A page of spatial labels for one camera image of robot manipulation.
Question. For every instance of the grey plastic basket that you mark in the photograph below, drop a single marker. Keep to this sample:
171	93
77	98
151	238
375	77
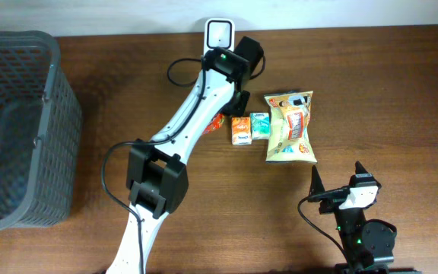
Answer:
40	132

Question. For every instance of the red snack bag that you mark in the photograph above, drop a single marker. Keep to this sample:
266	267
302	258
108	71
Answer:
215	123

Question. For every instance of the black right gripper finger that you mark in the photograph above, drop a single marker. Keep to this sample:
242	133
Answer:
360	169
316	186

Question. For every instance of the orange tissue pack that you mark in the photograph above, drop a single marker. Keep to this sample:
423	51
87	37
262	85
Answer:
241	131

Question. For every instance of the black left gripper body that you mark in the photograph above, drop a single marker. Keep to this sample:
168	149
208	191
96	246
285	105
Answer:
237	103

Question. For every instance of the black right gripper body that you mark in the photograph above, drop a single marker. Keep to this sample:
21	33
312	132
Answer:
330	205

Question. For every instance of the yellow snack bag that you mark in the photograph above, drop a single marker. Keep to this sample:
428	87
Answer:
290	114

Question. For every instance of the green tissue pack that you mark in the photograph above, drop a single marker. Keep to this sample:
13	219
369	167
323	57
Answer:
260	126

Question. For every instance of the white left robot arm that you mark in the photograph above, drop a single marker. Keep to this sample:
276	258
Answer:
157	178

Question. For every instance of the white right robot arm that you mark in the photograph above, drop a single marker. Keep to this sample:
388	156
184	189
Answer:
367	245

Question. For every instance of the white barcode scanner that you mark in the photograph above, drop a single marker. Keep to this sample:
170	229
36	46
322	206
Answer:
219	32

